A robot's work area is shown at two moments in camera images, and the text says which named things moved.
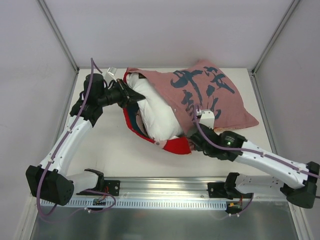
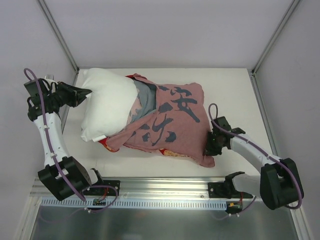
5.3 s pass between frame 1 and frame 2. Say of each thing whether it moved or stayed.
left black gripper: moved
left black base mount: stayed
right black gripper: stayed
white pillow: moved
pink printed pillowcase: moved
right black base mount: stayed
